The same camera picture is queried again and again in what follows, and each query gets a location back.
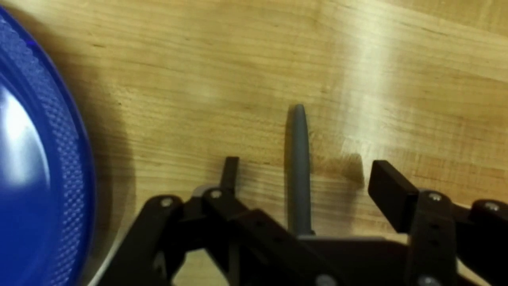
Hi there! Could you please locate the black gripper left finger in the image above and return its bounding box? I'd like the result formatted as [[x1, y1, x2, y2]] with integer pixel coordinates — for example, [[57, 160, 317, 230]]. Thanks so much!
[[97, 155, 340, 286]]

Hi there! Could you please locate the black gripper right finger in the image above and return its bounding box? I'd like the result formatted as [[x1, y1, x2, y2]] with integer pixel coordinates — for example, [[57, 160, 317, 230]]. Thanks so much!
[[368, 159, 508, 286]]

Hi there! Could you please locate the blue plastic plate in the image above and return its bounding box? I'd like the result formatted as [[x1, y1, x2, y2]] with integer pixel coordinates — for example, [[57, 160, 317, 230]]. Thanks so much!
[[0, 6, 98, 286]]

